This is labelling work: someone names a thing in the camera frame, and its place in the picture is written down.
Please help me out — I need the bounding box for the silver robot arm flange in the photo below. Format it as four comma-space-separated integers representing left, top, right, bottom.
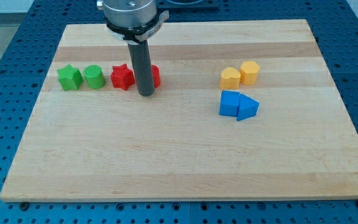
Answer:
96, 0, 169, 45

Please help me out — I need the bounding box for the blue cube block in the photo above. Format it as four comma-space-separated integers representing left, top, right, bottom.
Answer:
219, 90, 240, 117

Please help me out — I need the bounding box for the red cylinder block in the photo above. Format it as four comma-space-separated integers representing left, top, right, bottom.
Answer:
152, 65, 161, 88

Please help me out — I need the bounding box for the wooden board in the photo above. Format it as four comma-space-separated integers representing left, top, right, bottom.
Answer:
0, 19, 358, 202

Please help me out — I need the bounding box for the yellow heart block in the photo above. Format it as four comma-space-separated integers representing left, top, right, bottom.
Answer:
219, 67, 241, 90

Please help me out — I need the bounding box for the red star block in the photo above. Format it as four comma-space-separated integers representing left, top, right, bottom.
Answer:
110, 63, 135, 91

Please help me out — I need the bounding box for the blue triangle block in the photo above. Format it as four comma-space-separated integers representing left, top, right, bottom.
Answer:
237, 94, 259, 121

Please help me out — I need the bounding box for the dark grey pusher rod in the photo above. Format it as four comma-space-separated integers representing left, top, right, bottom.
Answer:
128, 40, 155, 96

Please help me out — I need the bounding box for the yellow hexagon block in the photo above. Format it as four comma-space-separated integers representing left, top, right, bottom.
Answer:
239, 61, 260, 85

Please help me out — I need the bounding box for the green cylinder block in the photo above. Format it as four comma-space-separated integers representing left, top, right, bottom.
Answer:
84, 65, 106, 90

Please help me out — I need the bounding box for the green star block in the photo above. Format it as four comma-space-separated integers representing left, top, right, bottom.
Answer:
57, 64, 83, 91

